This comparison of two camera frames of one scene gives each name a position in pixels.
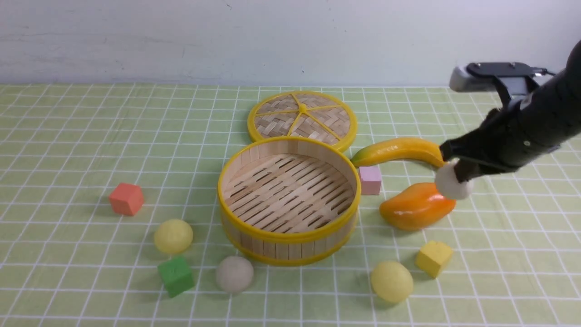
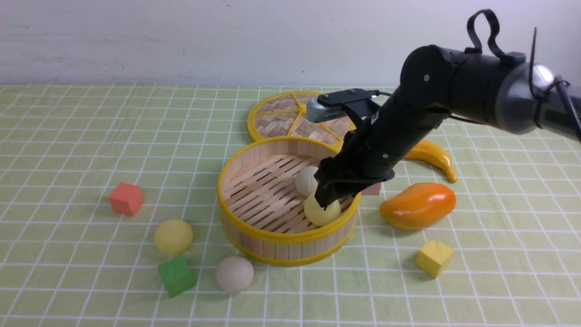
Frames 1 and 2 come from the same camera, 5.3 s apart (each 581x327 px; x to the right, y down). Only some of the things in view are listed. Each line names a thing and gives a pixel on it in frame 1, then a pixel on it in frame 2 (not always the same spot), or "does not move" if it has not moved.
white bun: (234, 273) does not move
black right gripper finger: (466, 171) -> (334, 181)
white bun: (447, 184) -> (305, 182)
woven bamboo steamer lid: (303, 114) does not move
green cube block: (177, 275) does not move
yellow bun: (391, 281) -> (319, 216)
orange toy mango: (415, 206) does not move
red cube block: (126, 199) does not move
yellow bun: (174, 235) does not move
